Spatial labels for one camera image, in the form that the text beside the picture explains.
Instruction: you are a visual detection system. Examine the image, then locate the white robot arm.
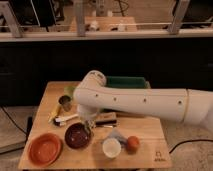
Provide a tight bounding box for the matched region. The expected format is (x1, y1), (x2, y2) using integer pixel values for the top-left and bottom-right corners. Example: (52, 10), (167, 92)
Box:
(73, 70), (213, 133)

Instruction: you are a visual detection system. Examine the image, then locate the dark maroon bowl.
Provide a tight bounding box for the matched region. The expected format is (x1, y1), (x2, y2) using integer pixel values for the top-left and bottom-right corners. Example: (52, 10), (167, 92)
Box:
(65, 122), (91, 149)

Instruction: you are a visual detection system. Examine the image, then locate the red-orange bowl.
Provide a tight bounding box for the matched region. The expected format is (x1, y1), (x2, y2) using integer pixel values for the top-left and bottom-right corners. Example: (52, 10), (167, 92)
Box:
(27, 133), (62, 167)

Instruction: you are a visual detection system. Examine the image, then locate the brown wooden block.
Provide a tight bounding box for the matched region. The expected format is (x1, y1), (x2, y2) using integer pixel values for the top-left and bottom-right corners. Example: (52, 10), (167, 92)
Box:
(95, 112), (117, 123)

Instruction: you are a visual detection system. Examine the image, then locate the grey cloth piece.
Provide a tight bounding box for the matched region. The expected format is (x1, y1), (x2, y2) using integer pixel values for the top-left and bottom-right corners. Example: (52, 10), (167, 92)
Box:
(108, 129), (127, 144)

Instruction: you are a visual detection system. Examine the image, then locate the white cup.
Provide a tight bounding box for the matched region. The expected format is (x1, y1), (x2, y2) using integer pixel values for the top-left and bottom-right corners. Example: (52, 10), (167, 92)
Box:
(102, 138), (121, 159)

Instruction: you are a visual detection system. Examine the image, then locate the metal cup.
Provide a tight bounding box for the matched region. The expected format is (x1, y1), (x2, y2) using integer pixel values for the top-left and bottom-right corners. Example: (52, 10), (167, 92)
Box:
(59, 95), (72, 112)

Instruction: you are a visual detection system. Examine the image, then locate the yellow corn cob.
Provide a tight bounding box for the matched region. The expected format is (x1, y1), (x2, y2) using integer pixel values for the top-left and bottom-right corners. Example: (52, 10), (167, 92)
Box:
(48, 104), (61, 122)

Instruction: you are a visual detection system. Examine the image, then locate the light green small cup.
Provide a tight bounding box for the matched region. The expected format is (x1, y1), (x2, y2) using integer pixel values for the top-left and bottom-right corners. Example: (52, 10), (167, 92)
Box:
(64, 86), (75, 97)

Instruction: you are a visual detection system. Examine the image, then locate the orange tomato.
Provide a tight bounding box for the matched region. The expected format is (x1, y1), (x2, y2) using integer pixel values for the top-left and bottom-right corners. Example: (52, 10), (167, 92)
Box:
(126, 136), (140, 152)

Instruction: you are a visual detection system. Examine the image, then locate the green plastic tray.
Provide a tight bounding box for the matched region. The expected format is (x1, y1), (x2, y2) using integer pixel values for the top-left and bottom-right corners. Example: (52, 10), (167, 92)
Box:
(106, 76), (147, 89)

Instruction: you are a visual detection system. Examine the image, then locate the wooden table in background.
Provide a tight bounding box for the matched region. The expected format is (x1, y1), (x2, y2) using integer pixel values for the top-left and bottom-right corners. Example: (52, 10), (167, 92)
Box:
(69, 15), (138, 33)

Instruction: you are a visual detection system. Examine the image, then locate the black handled knife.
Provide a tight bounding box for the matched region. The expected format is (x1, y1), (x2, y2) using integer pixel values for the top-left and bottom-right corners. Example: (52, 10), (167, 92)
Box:
(95, 124), (117, 128)

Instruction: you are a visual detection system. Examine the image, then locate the white handled brush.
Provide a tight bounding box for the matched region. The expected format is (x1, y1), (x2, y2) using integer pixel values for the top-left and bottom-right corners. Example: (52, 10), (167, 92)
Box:
(53, 114), (77, 126)

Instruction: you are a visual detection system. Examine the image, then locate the black cable on floor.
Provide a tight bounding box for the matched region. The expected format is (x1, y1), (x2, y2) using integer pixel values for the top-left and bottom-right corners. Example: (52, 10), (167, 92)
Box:
(169, 138), (213, 155)

